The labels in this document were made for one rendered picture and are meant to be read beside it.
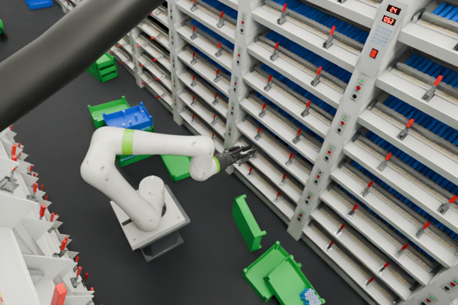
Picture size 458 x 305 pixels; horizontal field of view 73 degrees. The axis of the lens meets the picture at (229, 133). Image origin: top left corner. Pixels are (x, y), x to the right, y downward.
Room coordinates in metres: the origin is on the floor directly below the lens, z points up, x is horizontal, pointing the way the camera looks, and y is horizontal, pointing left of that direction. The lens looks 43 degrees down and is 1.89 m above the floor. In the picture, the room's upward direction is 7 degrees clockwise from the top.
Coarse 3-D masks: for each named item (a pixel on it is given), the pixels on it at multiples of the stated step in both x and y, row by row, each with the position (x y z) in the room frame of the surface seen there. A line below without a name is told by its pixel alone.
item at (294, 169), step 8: (240, 120) 1.55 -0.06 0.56; (240, 128) 1.51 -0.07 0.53; (248, 128) 1.50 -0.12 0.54; (248, 136) 1.45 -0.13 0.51; (264, 136) 1.43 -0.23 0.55; (256, 144) 1.41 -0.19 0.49; (264, 144) 1.37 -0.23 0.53; (272, 152) 1.31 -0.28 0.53; (280, 152) 1.31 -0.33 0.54; (280, 160) 1.26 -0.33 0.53; (296, 160) 1.25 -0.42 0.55; (288, 168) 1.21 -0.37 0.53; (296, 168) 1.20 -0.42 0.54; (296, 176) 1.16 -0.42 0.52; (304, 176) 1.15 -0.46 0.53; (304, 184) 1.12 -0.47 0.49
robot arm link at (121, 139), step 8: (104, 128) 0.94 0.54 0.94; (112, 128) 0.95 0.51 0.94; (120, 128) 0.96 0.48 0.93; (96, 136) 0.89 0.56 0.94; (104, 136) 0.90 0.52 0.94; (112, 136) 0.91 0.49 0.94; (120, 136) 0.91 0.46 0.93; (128, 136) 0.92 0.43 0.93; (112, 144) 0.88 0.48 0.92; (120, 144) 0.89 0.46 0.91; (128, 144) 0.90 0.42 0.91; (120, 152) 0.88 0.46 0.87; (128, 152) 0.89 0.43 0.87
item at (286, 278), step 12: (288, 264) 0.83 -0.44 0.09; (264, 276) 0.73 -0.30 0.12; (276, 276) 0.75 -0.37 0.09; (288, 276) 0.77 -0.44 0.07; (300, 276) 0.78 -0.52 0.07; (276, 288) 0.69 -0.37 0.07; (288, 288) 0.71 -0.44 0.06; (300, 288) 0.72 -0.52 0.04; (312, 288) 0.71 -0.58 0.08; (288, 300) 0.65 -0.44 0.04; (300, 300) 0.66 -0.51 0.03; (324, 300) 0.66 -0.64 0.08
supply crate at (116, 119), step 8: (104, 112) 1.65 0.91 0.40; (120, 112) 1.71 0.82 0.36; (128, 112) 1.75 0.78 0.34; (136, 112) 1.77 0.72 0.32; (144, 112) 1.78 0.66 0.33; (104, 120) 1.61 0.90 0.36; (112, 120) 1.66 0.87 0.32; (120, 120) 1.67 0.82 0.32; (128, 120) 1.68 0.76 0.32; (144, 120) 1.70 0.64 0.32; (152, 120) 1.66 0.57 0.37; (128, 128) 1.55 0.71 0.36; (136, 128) 1.59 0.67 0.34
